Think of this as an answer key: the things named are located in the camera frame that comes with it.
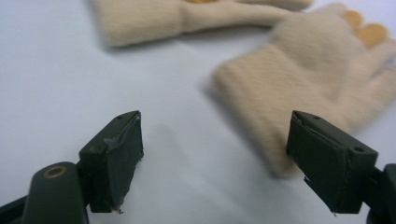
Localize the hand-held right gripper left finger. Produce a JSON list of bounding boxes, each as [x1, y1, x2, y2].
[[78, 109, 145, 215]]

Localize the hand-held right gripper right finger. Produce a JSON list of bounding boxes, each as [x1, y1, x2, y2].
[[286, 109, 379, 215]]

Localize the cream knit glove yellow fingers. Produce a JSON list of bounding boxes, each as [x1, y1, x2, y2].
[[211, 3, 396, 179]]

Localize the cream knit glove with bear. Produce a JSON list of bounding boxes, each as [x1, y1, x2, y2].
[[90, 0, 314, 49]]

